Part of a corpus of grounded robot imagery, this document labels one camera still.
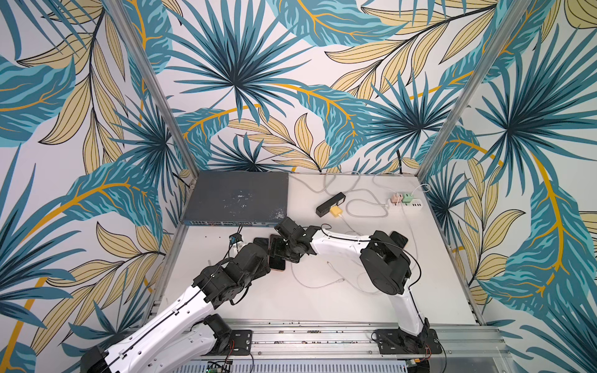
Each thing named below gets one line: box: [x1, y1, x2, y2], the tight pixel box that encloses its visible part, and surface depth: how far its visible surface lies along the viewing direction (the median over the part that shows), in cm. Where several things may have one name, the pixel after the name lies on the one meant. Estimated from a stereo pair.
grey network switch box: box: [181, 170, 289, 228], surface depth 106 cm
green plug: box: [401, 193, 414, 204], surface depth 105 cm
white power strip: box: [387, 198, 423, 212], surface depth 108 cm
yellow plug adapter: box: [329, 205, 343, 218], surface depth 106 cm
